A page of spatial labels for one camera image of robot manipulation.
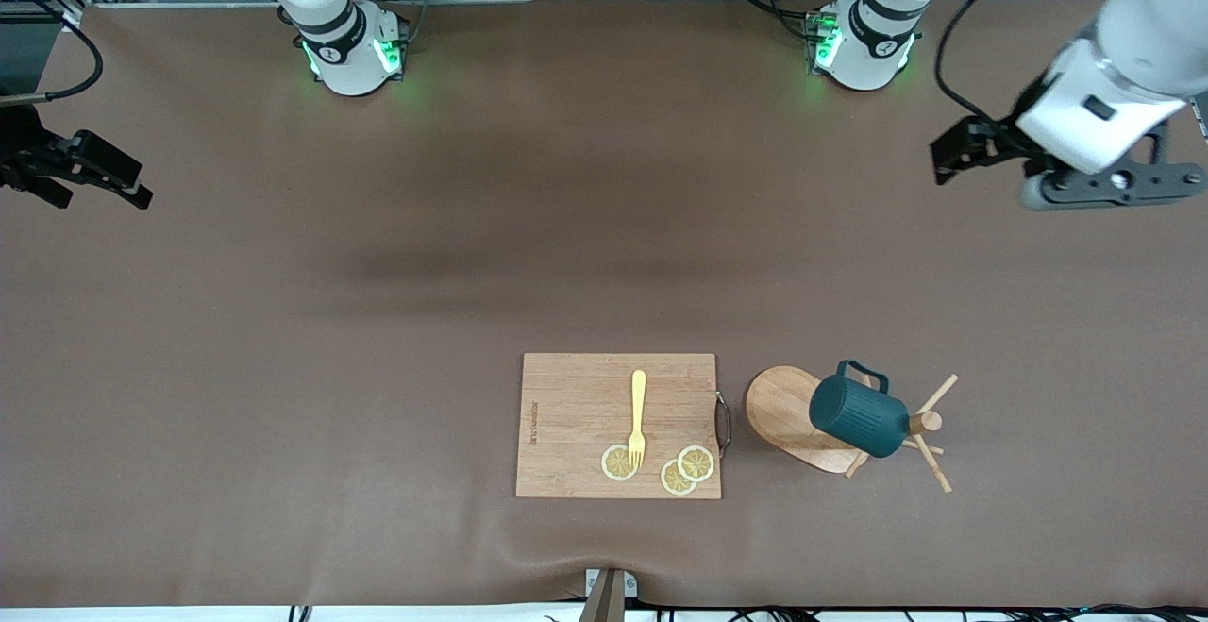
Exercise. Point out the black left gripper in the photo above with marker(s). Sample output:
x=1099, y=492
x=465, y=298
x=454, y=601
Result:
x=998, y=142

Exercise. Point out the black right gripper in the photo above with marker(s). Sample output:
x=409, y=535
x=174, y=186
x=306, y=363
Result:
x=21, y=145

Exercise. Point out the dark green ribbed cup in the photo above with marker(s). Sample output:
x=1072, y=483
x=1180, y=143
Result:
x=854, y=414

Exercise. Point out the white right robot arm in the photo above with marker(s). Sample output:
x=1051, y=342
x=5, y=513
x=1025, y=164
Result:
x=349, y=56

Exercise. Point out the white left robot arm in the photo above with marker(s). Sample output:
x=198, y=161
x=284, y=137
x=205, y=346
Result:
x=1123, y=65

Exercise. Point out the wooden mug tree rack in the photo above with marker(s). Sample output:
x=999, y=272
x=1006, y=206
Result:
x=774, y=410

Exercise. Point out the brown table mat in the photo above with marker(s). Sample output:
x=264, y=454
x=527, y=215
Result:
x=283, y=462

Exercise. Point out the yellow plastic fork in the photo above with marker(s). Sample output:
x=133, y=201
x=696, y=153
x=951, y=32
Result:
x=639, y=395

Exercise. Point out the lemon slice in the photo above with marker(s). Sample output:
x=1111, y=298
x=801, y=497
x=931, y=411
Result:
x=698, y=462
x=613, y=464
x=675, y=480

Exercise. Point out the wooden cutting board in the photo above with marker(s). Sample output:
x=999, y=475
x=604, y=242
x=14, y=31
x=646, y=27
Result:
x=566, y=414

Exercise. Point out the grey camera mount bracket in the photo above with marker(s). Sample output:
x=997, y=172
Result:
x=609, y=598

